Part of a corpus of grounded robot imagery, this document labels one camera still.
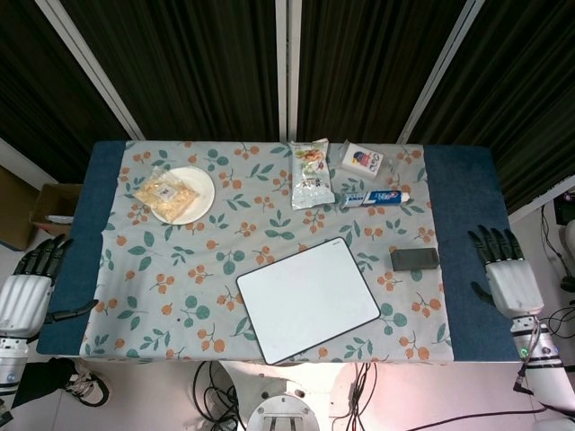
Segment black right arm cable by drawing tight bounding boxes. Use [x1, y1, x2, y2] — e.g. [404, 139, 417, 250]
[511, 321, 575, 417]

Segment white metal frame post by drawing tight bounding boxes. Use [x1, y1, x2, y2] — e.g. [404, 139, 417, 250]
[274, 0, 300, 143]
[396, 0, 478, 145]
[33, 0, 146, 141]

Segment open cardboard box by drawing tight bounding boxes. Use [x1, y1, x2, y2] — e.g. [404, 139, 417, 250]
[28, 181, 84, 240]

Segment blue felt table cover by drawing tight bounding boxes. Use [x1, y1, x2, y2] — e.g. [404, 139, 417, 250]
[35, 140, 534, 364]

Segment white round plate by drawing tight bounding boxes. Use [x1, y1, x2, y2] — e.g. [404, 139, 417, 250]
[144, 165, 217, 225]

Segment clear bag beige snacks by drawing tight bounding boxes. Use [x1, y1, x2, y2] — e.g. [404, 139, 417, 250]
[134, 169, 200, 223]

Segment red black floor cables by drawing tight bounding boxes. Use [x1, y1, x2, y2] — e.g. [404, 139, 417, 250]
[329, 361, 384, 431]

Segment floral tablecloth orange green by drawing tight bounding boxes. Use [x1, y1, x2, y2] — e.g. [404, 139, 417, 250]
[77, 139, 456, 363]

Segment silver white snack packet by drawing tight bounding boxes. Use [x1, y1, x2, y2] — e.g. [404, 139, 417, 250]
[287, 139, 336, 212]

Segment white drawing board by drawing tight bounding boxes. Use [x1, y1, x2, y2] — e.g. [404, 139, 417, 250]
[235, 236, 383, 366]

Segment grey board eraser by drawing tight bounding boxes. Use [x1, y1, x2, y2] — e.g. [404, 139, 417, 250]
[389, 246, 440, 273]

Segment white robot torso base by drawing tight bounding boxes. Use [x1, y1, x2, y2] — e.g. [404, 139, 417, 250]
[221, 361, 343, 431]

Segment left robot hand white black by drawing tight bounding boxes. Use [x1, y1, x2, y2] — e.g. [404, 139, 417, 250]
[0, 233, 100, 341]

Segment closed brown cardboard box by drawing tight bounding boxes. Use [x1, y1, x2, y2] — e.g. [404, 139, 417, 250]
[0, 164, 40, 251]

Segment black white sneaker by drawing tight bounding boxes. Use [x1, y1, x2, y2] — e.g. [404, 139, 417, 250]
[64, 362, 111, 406]

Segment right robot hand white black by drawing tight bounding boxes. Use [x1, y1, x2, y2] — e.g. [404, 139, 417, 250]
[466, 224, 545, 319]

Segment blue white toothpaste tube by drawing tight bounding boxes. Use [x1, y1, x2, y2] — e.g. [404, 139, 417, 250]
[337, 188, 412, 210]

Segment white pack in clear wrap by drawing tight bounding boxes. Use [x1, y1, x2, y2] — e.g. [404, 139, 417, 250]
[329, 138, 397, 182]

